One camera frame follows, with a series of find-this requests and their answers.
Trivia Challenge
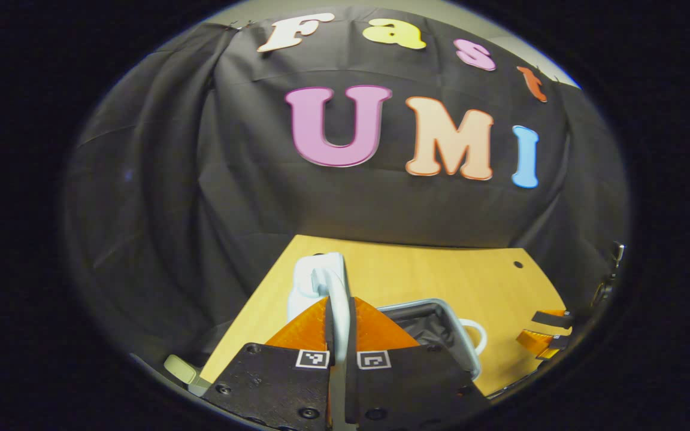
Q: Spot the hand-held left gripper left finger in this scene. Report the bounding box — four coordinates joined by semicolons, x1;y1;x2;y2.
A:
212;296;337;431

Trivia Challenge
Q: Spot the pale green object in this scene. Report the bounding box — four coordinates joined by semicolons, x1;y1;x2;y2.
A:
163;354;213;397

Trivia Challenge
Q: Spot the light blue suitcase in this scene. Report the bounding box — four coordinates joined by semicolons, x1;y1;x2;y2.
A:
287;251;488;431

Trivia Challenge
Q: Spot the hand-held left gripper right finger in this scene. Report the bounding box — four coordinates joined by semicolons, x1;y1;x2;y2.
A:
345;296;492;429

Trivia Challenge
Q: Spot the black backdrop cloth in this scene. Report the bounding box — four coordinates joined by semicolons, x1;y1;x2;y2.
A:
63;6;630;360

